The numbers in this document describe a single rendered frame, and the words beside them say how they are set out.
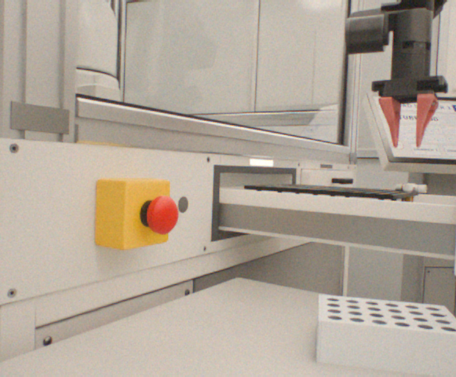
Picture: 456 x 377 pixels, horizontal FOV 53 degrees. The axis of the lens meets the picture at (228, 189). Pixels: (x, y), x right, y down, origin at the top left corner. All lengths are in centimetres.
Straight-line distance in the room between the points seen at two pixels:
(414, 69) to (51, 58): 51
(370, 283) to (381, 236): 194
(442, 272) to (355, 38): 109
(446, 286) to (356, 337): 131
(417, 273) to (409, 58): 104
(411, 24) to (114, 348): 60
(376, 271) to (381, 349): 207
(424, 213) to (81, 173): 38
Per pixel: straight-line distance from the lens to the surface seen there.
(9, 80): 44
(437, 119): 167
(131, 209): 47
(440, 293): 172
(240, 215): 66
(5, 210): 44
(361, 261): 250
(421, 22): 77
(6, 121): 44
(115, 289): 54
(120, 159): 52
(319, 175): 98
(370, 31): 77
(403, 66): 75
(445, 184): 166
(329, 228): 60
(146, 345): 45
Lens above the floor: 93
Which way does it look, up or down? 3 degrees down
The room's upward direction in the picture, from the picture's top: 2 degrees clockwise
